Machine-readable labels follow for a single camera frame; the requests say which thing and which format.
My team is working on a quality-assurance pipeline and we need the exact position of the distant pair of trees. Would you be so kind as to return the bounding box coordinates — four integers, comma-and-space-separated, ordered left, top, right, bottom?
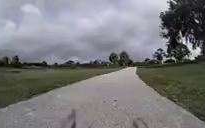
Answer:
108, 50, 135, 67

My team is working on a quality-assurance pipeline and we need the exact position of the grey concrete path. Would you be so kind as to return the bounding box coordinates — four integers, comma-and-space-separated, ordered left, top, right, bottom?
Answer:
0, 66, 205, 128

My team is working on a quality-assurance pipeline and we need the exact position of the small distant tree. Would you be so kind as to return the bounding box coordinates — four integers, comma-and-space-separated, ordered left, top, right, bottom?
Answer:
152, 47, 167, 64

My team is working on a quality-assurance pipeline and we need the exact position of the robot's own part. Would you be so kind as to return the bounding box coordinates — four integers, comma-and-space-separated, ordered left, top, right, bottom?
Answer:
67, 109, 78, 128
132, 117, 149, 128

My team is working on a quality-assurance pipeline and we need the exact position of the grass strip beside tree row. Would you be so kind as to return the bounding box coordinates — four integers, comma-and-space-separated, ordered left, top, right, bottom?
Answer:
0, 66, 124, 112

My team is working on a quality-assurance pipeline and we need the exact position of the wide grass field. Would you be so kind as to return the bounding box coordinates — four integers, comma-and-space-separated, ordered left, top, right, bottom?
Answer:
135, 61, 205, 127

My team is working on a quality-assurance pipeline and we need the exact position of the distant line of trees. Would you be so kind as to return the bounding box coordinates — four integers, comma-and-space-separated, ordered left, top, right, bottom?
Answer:
0, 49, 111, 69

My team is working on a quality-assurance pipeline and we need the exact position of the large dark tree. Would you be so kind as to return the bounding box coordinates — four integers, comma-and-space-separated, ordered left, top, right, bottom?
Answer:
159, 0, 205, 63

